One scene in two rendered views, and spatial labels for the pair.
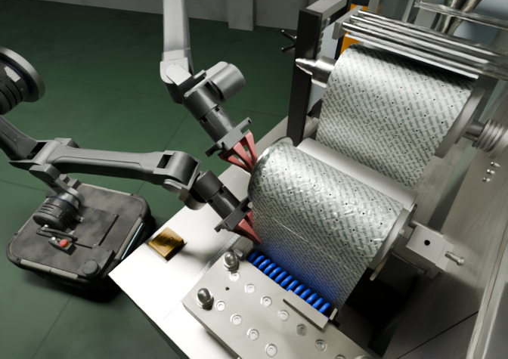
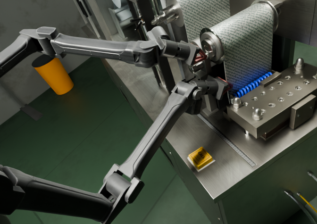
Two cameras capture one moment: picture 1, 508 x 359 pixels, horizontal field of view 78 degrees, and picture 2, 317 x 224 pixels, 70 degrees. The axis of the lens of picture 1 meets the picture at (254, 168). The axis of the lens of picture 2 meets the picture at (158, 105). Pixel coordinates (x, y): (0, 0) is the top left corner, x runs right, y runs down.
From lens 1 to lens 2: 74 cm
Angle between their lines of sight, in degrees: 37
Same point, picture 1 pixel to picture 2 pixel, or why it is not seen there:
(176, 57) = (134, 44)
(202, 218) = (187, 138)
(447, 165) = not seen: hidden behind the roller
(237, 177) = not seen: hidden behind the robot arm
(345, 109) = (194, 12)
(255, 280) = (249, 96)
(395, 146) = (217, 9)
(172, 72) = (146, 45)
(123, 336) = not seen: outside the picture
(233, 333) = (279, 106)
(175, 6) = (88, 41)
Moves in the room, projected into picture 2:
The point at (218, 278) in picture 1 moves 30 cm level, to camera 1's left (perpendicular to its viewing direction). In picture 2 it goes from (245, 111) to (229, 181)
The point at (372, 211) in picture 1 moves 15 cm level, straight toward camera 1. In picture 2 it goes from (255, 8) to (293, 15)
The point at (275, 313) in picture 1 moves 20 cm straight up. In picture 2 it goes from (270, 90) to (271, 46)
